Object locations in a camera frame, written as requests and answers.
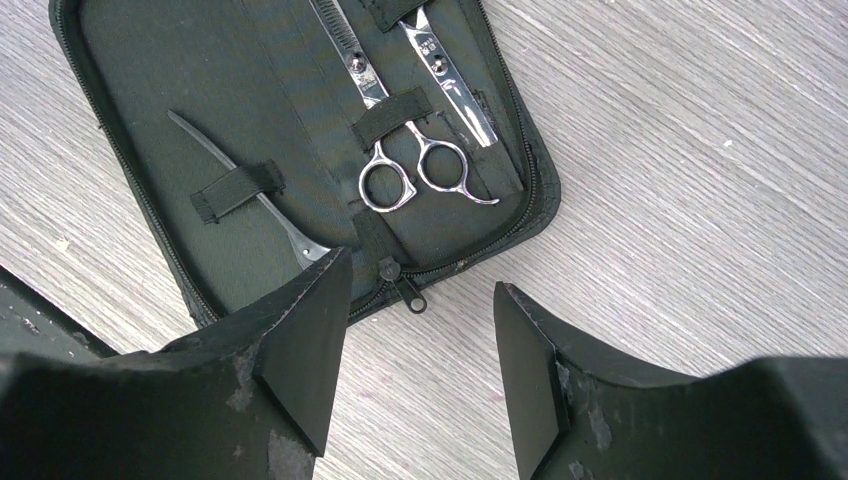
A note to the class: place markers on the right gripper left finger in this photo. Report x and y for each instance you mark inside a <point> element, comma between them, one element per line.
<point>247,397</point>

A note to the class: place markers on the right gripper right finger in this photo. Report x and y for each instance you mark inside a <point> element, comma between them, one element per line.
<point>580,408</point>

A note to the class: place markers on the black hair clip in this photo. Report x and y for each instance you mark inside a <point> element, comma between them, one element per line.
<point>242,184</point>

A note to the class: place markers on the black zip tool case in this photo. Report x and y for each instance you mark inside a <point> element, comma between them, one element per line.
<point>264,82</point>

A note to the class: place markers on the silver scissors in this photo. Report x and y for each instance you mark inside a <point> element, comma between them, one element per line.
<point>438,63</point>
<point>385,113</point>

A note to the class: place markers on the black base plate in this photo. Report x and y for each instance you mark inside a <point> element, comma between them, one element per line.
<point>31,323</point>

